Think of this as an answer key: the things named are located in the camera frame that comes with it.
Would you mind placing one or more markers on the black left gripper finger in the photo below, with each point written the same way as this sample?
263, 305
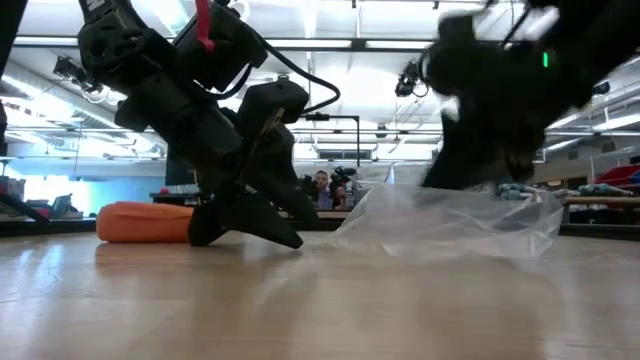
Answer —
240, 217
280, 170

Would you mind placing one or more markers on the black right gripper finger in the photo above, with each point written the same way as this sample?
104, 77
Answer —
522, 150
470, 155

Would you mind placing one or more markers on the clear plastic zip bag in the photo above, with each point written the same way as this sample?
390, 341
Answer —
450, 225

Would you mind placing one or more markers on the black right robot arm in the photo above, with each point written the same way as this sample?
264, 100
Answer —
610, 30

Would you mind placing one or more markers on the black background robot arm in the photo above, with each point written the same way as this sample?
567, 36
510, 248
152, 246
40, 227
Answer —
342, 175

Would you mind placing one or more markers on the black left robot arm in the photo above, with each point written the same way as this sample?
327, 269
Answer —
125, 50

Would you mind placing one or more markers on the black monitor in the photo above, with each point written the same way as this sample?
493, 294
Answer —
177, 175

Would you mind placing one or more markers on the person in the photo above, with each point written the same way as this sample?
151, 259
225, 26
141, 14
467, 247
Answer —
322, 182

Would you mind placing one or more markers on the wooden workbench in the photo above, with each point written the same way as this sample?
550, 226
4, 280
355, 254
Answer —
600, 201

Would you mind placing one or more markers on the black bar with light strips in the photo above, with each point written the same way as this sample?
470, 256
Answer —
325, 43

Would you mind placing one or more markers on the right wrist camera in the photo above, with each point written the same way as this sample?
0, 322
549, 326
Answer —
457, 32

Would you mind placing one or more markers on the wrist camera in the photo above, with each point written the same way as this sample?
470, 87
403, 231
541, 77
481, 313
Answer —
272, 97
457, 32

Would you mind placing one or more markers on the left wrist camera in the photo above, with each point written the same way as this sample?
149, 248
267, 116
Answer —
272, 97

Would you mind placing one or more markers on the black robot station frame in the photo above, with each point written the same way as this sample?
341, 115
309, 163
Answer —
345, 116

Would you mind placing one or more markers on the black ceiling-mounted camera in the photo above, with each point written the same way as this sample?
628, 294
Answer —
65, 70
407, 80

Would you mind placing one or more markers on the black aluminium table frame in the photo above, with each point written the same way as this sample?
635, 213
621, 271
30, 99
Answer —
45, 226

